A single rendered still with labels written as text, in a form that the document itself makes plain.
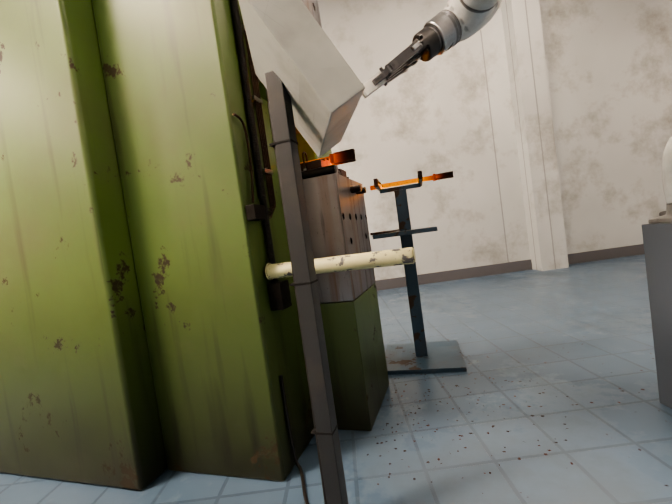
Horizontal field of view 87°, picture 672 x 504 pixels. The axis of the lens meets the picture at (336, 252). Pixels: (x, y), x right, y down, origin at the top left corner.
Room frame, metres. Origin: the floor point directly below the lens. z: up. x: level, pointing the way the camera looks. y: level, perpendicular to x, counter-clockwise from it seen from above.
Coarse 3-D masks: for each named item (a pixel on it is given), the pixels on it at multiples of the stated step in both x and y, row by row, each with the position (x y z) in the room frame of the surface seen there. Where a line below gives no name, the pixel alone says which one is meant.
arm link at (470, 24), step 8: (456, 0) 0.90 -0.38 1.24; (448, 8) 0.93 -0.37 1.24; (456, 8) 0.91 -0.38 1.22; (464, 8) 0.89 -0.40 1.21; (496, 8) 0.94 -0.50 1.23; (456, 16) 0.91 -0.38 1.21; (464, 16) 0.91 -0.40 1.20; (472, 16) 0.90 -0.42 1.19; (480, 16) 0.90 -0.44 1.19; (488, 16) 0.92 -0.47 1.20; (464, 24) 0.92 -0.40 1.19; (472, 24) 0.92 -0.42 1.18; (480, 24) 0.93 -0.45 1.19; (464, 32) 0.94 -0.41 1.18; (472, 32) 0.95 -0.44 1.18
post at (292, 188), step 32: (288, 96) 0.81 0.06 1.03; (288, 128) 0.79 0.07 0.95; (288, 160) 0.79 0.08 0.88; (288, 192) 0.80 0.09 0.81; (288, 224) 0.80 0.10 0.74; (320, 320) 0.81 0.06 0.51; (320, 352) 0.79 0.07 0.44; (320, 384) 0.79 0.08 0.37; (320, 416) 0.80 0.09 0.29; (320, 448) 0.80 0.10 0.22
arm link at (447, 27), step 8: (440, 16) 0.92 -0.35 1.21; (448, 16) 0.91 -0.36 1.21; (432, 24) 0.92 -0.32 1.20; (440, 24) 0.91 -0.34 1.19; (448, 24) 0.91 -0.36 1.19; (456, 24) 0.92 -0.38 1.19; (440, 32) 0.91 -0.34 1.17; (448, 32) 0.92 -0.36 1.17; (456, 32) 0.92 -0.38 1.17; (440, 40) 0.93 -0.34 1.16; (448, 40) 0.92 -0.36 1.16; (456, 40) 0.94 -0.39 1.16; (448, 48) 0.96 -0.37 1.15
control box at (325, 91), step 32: (256, 0) 0.64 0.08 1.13; (288, 0) 0.64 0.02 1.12; (256, 32) 0.71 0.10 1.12; (288, 32) 0.64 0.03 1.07; (320, 32) 0.65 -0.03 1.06; (256, 64) 0.89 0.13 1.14; (288, 64) 0.68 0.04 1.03; (320, 64) 0.65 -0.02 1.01; (320, 96) 0.65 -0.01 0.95; (352, 96) 0.65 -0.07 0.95; (320, 128) 0.78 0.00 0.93
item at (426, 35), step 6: (420, 30) 0.93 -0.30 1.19; (426, 30) 0.92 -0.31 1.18; (432, 30) 0.92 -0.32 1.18; (414, 36) 0.94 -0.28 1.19; (420, 36) 0.92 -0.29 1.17; (426, 36) 0.91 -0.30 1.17; (432, 36) 0.91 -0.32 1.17; (438, 36) 0.92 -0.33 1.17; (420, 42) 0.91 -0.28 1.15; (426, 42) 0.91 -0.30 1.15; (432, 42) 0.92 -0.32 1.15; (438, 42) 0.92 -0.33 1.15; (426, 48) 0.93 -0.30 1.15; (432, 48) 0.92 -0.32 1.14; (438, 48) 0.93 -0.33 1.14; (420, 54) 0.95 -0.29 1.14; (426, 54) 0.94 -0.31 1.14; (432, 54) 0.93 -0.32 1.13; (426, 60) 0.96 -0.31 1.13
